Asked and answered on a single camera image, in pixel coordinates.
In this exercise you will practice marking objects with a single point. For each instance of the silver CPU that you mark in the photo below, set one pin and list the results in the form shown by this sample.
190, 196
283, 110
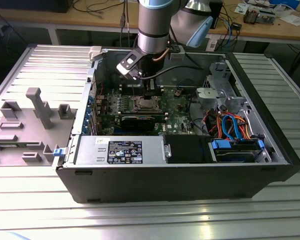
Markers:
146, 104

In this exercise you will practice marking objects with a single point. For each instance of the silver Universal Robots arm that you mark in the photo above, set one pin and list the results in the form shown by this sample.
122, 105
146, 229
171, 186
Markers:
152, 25

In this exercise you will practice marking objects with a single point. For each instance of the black RAM slot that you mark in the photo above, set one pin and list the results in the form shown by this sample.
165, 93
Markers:
126, 92
126, 88

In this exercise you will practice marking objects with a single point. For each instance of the CPU socket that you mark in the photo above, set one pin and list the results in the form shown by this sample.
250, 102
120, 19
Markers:
133, 109

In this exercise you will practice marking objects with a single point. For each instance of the blue slot retainer clip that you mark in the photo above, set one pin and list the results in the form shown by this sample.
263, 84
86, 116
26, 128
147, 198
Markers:
86, 121
84, 130
91, 99
89, 110

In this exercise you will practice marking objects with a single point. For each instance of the blue expansion slot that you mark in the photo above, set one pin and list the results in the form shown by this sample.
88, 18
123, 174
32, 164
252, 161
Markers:
118, 130

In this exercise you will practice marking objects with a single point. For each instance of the round coin battery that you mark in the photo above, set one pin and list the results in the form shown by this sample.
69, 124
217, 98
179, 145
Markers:
178, 93

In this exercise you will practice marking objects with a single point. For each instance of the grey case latch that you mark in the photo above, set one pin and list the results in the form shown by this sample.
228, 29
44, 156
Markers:
95, 52

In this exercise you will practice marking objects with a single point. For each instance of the green motherboard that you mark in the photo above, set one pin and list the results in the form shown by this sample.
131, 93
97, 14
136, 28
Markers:
176, 117

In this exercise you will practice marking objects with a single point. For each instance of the black graphics card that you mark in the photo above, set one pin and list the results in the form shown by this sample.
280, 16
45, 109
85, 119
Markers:
137, 123

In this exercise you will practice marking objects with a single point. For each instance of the small black case clip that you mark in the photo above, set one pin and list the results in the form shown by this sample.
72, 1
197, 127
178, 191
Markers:
89, 79

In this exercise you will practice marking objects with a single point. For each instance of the white labelled box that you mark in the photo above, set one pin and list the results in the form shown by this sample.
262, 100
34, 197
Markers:
211, 44

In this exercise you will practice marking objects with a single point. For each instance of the metal drive cage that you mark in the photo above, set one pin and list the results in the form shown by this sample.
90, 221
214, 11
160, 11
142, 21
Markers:
210, 97

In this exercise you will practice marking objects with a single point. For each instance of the wooden desk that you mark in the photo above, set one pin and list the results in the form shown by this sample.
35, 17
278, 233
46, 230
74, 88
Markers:
90, 21

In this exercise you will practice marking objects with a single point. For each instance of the tall black box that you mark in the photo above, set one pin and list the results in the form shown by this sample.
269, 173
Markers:
217, 15

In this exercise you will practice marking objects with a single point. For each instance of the small black box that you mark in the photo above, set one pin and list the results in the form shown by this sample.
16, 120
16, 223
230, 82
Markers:
236, 26

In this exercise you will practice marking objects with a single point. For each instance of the grey power supply unit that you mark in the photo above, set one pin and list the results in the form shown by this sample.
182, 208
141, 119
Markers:
95, 150

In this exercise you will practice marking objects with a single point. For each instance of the disk with blue carrier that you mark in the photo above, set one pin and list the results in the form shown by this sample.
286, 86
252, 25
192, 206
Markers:
221, 144

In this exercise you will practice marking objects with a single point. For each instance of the white paper sheet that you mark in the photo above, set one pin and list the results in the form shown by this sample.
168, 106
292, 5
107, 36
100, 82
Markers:
241, 8
295, 20

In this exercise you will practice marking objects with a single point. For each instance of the finned metal heat sink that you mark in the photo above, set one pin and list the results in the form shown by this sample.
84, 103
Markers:
251, 16

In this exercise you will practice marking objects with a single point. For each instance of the black open PC case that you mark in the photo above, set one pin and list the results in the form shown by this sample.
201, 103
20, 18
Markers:
165, 182

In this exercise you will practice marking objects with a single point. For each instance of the blue case latch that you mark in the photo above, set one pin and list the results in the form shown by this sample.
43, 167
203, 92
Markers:
58, 152

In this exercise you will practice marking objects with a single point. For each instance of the green circuit board device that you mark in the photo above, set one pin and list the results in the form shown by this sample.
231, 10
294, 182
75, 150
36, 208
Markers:
266, 18

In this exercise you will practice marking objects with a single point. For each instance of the black monitor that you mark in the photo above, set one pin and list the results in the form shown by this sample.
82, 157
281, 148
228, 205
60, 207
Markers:
32, 5

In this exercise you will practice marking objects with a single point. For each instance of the grey parts rack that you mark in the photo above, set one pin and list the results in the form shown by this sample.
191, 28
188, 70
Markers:
27, 130

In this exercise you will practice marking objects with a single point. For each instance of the blue box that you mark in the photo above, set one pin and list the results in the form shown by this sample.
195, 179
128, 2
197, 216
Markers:
285, 2

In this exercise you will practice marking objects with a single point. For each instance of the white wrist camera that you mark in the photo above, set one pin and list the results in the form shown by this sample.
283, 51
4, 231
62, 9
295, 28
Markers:
128, 63

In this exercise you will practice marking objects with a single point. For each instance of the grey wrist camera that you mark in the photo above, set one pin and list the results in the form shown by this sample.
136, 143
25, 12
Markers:
177, 56

